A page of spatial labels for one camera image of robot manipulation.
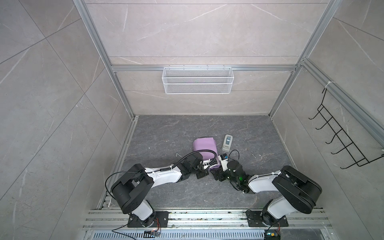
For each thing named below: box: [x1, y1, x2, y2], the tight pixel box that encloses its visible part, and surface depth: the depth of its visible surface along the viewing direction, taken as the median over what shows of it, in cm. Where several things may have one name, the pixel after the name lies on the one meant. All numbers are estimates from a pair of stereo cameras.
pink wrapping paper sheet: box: [193, 137, 220, 170], surface depth 98 cm
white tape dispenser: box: [222, 134, 233, 153], surface depth 102 cm
